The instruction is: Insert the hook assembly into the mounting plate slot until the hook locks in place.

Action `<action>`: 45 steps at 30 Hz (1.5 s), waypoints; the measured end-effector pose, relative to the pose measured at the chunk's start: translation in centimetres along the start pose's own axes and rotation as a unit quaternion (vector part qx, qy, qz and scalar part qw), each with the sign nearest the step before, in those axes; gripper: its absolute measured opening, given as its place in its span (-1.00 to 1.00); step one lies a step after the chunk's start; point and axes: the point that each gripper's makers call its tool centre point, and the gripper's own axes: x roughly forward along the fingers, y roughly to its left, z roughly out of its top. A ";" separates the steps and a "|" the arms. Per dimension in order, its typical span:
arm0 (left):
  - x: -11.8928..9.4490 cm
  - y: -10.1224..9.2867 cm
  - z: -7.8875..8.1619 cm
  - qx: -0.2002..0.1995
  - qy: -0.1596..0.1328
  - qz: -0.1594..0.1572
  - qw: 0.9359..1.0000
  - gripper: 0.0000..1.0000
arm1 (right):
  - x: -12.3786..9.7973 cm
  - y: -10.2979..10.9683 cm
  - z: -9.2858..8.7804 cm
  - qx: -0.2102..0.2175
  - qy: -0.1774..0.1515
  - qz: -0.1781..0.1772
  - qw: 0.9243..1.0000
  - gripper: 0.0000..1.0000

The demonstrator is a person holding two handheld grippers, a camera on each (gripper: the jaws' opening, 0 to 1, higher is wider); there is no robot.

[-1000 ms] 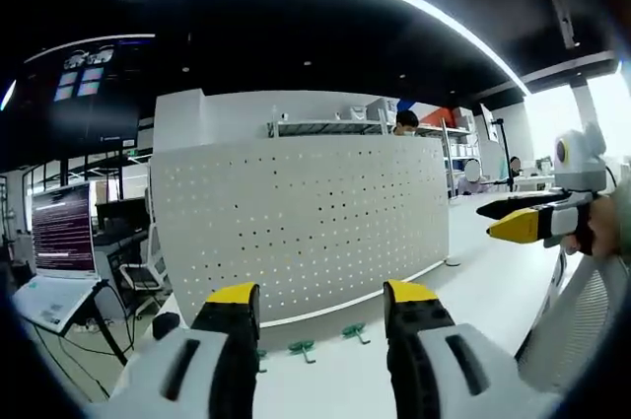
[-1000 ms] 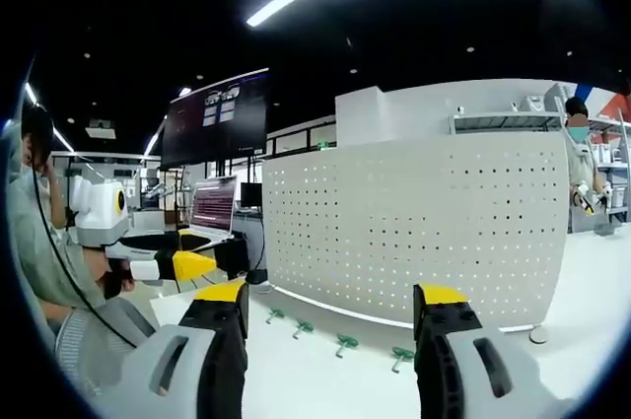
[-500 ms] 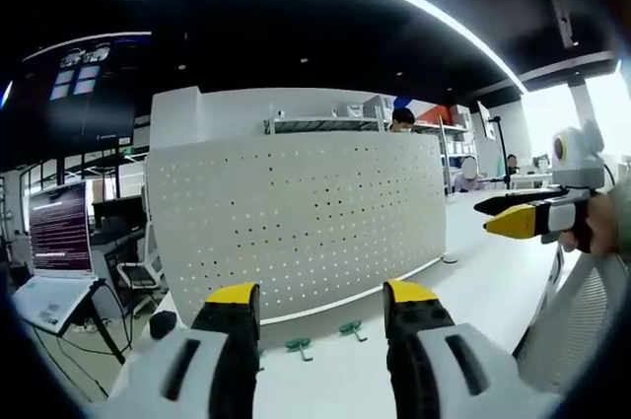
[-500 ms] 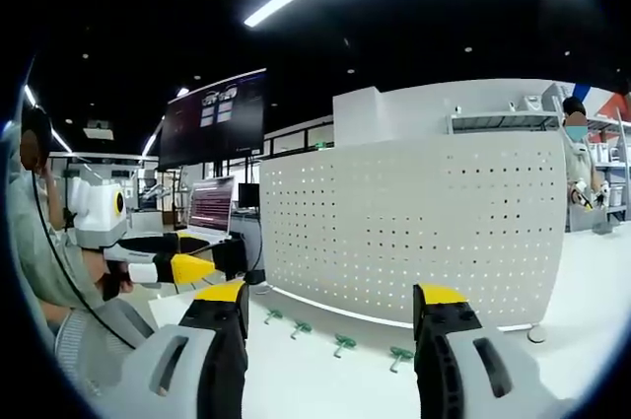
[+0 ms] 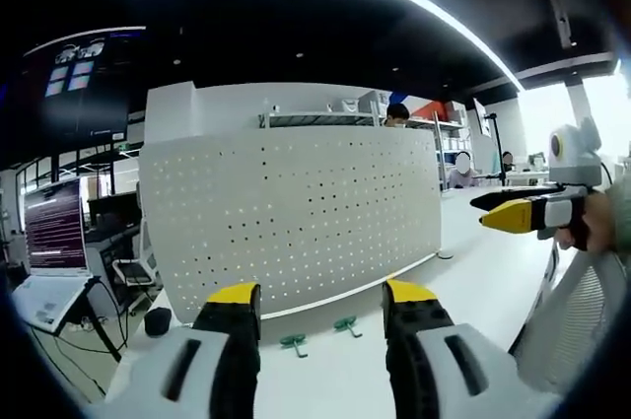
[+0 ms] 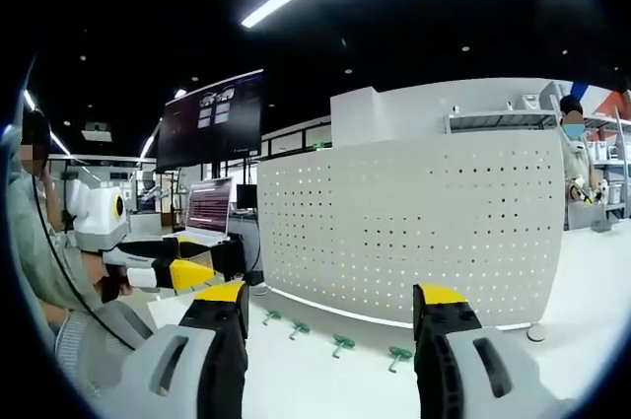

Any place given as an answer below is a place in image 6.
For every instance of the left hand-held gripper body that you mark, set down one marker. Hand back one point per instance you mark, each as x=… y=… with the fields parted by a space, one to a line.
x=98 y=217

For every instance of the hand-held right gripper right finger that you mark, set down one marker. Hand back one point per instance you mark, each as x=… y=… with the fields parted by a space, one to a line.
x=443 y=370

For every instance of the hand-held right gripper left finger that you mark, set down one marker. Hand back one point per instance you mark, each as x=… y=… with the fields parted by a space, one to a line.
x=197 y=365

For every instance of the green hook assembly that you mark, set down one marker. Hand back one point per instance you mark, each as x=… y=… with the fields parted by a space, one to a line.
x=397 y=356
x=270 y=316
x=341 y=343
x=298 y=329

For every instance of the white perforated mounting plate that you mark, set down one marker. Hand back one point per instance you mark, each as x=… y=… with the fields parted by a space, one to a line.
x=404 y=227

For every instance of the round white plate foot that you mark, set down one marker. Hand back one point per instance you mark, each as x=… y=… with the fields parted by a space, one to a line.
x=537 y=331

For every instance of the person's left hand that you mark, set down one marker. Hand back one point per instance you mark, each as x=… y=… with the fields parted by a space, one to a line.
x=111 y=289

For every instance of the black box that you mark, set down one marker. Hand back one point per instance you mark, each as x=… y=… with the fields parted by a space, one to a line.
x=231 y=258

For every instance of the person in grey-green jacket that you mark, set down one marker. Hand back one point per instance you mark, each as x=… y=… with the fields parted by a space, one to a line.
x=44 y=251

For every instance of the open white laptop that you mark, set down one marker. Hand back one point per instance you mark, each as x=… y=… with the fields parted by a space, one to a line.
x=207 y=209

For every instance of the ceiling projector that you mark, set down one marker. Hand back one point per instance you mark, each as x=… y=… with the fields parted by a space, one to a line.
x=96 y=132

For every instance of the small black monitor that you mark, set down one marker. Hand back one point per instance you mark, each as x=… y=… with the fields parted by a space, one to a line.
x=246 y=197

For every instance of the white partition block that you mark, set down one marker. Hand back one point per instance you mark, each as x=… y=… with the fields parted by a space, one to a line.
x=355 y=116

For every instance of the grey metal shelf rack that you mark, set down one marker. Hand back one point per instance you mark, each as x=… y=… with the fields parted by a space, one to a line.
x=498 y=120

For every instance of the white storage shelf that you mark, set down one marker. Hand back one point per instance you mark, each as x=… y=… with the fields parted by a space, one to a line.
x=611 y=162

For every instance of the large dark wall screen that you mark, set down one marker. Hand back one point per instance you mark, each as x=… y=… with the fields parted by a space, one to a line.
x=212 y=120

